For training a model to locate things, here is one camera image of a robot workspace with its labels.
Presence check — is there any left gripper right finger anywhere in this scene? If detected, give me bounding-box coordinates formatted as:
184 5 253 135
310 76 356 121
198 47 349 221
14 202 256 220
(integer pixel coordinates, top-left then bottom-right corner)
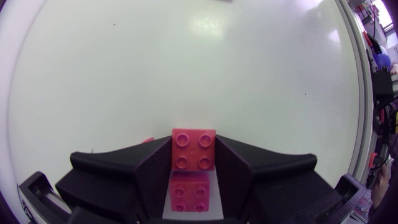
215 134 336 224

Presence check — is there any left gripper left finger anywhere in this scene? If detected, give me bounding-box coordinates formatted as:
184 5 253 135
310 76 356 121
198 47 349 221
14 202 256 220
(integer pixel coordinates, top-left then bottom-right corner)
55 136 174 224

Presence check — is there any red toy brick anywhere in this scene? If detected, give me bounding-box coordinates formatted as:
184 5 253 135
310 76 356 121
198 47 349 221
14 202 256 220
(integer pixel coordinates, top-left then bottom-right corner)
169 170 211 213
171 128 217 172

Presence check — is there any person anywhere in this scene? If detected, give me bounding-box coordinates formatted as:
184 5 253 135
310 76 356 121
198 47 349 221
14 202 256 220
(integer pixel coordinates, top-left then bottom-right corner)
368 163 393 218

